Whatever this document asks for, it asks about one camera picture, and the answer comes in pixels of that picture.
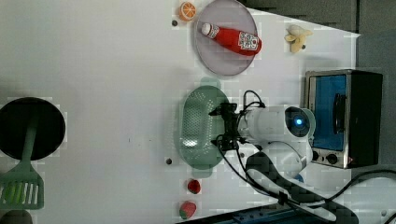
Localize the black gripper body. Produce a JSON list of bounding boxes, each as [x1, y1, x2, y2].
[[221, 103, 239, 150]]

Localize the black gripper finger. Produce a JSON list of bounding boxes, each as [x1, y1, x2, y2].
[[211, 139, 224, 149], [208, 105, 222, 116]]

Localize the green plastic strainer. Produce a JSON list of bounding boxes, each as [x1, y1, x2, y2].
[[177, 77, 228, 178]]

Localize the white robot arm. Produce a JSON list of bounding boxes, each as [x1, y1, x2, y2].
[[209, 103, 359, 224]]

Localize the red ketchup bottle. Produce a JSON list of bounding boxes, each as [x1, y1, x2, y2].
[[201, 23, 262, 56]]

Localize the red green strawberry toy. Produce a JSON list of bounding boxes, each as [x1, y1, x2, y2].
[[179, 202, 197, 219]]

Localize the grey round plate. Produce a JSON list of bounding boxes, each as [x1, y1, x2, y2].
[[194, 0, 262, 76]]

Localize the blue bowl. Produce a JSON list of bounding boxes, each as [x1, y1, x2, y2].
[[294, 175, 304, 183]]

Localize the orange slice toy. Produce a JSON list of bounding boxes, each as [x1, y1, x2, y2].
[[178, 2, 196, 21]]

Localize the peeled banana toy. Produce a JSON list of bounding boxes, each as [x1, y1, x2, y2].
[[284, 24, 313, 53]]

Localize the black toaster oven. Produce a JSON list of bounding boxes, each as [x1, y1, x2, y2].
[[304, 69, 383, 169]]

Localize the black cylindrical holder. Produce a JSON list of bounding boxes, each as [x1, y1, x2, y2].
[[0, 96, 66, 161]]

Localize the green slotted spatula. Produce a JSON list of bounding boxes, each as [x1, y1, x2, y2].
[[0, 112, 44, 210]]

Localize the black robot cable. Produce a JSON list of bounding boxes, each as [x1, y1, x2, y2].
[[216, 90, 396, 224]]

